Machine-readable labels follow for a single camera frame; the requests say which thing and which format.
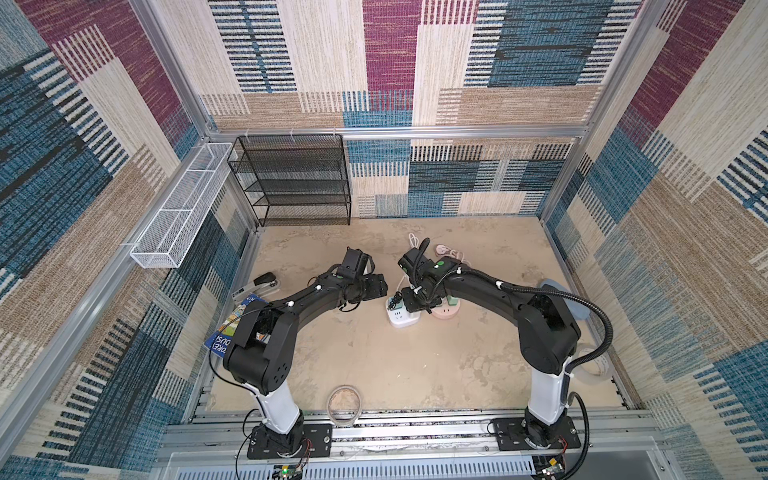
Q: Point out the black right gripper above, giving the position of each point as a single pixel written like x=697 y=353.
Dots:
x=410 y=304

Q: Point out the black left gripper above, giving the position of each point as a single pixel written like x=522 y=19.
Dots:
x=377 y=287

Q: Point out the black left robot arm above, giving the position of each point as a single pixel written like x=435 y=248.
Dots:
x=260 y=355

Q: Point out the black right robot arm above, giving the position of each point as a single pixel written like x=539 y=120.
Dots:
x=547 y=330

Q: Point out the white square power strip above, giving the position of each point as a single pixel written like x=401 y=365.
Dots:
x=402 y=318

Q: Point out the pink round power strip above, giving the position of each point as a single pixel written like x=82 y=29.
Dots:
x=448 y=307

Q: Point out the black grey stapler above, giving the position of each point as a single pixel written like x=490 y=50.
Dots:
x=264 y=284

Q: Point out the blue illustrated book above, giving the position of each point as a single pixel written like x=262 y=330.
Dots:
x=219 y=341

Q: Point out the black wire shelf rack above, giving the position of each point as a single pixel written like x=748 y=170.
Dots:
x=294 y=180

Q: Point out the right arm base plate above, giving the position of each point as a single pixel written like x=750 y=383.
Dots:
x=527 y=434

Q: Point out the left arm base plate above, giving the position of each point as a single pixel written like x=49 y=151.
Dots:
x=313 y=440

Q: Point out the white wire mesh basket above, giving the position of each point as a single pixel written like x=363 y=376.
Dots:
x=167 y=239

